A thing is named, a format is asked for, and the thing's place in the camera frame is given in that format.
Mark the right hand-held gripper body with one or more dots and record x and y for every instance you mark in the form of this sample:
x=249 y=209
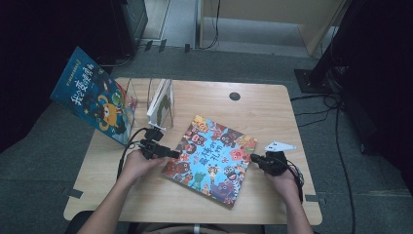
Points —
x=276 y=162

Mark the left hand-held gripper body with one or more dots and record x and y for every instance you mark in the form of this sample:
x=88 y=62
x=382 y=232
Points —
x=152 y=146

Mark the light blue monsters picture book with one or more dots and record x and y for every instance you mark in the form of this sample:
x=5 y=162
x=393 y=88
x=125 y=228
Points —
x=211 y=159

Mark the white caterpillar picture book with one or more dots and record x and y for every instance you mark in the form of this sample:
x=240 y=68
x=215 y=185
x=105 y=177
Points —
x=160 y=104

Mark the clear acrylic book rack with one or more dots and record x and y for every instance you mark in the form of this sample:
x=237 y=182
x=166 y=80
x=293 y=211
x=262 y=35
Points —
x=141 y=100

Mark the dark blue picture book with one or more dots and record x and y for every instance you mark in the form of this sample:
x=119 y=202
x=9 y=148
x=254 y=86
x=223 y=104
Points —
x=91 y=94

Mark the person's right hand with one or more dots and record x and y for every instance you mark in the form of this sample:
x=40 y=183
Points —
x=285 y=185

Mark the person's left hand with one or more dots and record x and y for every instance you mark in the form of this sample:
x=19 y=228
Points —
x=136 y=167

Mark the black table grommet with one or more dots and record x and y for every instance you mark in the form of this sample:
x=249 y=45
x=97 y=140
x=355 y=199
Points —
x=234 y=96

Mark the black stand base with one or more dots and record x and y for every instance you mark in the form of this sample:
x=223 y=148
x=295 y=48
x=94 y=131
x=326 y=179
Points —
x=308 y=81

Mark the black equipment cabinet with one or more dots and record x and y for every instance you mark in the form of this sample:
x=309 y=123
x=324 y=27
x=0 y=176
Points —
x=130 y=26

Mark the light wooden cabinet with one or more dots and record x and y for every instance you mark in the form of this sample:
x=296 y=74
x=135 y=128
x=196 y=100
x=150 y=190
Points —
x=259 y=9

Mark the dark curtain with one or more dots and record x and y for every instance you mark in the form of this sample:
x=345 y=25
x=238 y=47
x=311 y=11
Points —
x=29 y=48

